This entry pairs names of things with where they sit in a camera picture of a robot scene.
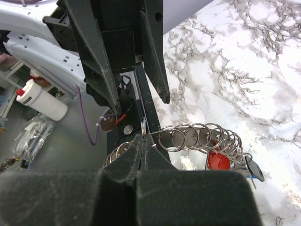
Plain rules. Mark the white plastic bottle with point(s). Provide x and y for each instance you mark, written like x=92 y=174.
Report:
x=34 y=96

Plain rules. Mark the red key tag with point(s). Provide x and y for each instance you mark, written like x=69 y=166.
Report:
x=217 y=161

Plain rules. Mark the black key tag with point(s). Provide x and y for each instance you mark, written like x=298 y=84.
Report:
x=254 y=169

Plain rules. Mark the clear plastic bag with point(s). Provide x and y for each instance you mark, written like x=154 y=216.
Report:
x=32 y=137

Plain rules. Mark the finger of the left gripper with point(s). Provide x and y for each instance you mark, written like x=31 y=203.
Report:
x=95 y=62
x=153 y=60

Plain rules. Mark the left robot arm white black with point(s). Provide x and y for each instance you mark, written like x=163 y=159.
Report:
x=24 y=36

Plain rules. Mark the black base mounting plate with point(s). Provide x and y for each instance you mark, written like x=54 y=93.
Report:
x=138 y=113

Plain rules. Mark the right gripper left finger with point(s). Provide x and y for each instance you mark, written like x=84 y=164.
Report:
x=67 y=198

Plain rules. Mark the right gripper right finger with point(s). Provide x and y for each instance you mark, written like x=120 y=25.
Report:
x=194 y=198

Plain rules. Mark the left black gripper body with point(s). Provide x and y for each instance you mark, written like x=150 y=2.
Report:
x=120 y=26

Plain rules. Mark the metal disc with keyrings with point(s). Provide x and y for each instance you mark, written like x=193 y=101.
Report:
x=197 y=137

